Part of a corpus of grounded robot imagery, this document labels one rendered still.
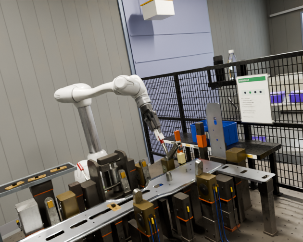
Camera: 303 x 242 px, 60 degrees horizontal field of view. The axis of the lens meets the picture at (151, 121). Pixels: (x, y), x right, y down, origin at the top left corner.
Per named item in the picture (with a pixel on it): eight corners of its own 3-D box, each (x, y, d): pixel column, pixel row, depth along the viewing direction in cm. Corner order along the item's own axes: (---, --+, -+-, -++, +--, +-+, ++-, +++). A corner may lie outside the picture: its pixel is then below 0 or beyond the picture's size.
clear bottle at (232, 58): (235, 79, 179) (232, 49, 175) (227, 80, 184) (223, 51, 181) (241, 78, 182) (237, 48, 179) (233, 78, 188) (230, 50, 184)
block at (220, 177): (236, 235, 133) (229, 183, 128) (218, 226, 143) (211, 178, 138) (245, 228, 137) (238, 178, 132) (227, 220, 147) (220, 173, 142)
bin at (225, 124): (221, 148, 167) (219, 128, 165) (192, 141, 194) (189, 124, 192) (239, 140, 175) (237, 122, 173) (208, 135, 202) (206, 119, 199)
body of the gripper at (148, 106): (137, 110, 166) (143, 123, 165) (143, 103, 160) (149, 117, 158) (147, 107, 171) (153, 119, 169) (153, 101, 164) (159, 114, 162)
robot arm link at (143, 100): (138, 95, 160) (142, 104, 159) (150, 93, 165) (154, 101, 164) (132, 102, 167) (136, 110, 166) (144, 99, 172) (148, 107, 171)
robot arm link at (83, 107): (87, 181, 209) (102, 170, 229) (105, 180, 203) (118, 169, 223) (61, 87, 196) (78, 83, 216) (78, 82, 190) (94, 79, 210)
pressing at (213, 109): (226, 158, 156) (219, 102, 150) (211, 155, 165) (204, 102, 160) (227, 158, 156) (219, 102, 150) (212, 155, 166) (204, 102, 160)
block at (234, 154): (244, 211, 152) (236, 152, 145) (233, 207, 158) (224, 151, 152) (252, 206, 156) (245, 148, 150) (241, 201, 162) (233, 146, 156)
